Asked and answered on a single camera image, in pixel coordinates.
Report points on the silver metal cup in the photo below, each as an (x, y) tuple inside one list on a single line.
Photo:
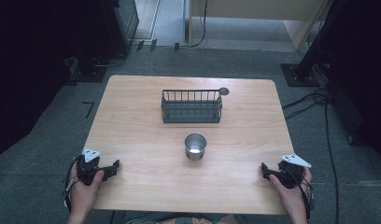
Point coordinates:
[(195, 148)]

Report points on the dark curtain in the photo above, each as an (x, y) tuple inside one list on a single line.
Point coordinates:
[(26, 62), (363, 62)]

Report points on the black cabinet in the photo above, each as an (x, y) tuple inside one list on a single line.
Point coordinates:
[(114, 31)]

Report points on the black slanted stand pole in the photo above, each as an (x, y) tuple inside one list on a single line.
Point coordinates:
[(316, 40)]

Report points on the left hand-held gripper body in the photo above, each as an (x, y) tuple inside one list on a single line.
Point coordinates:
[(87, 169)]

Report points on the dark round disc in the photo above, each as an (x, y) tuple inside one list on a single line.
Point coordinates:
[(224, 91)]

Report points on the person's right hand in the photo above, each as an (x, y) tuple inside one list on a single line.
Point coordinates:
[(291, 196)]

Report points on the black stand base plate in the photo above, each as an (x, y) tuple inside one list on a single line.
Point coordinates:
[(299, 77)]

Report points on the light wooden furniture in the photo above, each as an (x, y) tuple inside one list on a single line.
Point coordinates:
[(260, 9)]

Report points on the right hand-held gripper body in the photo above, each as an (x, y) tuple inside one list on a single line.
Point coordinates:
[(288, 174)]

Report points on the person's left hand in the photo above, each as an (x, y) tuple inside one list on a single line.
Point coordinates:
[(83, 193)]

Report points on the person's lap clothing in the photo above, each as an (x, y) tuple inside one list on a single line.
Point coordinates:
[(182, 219)]

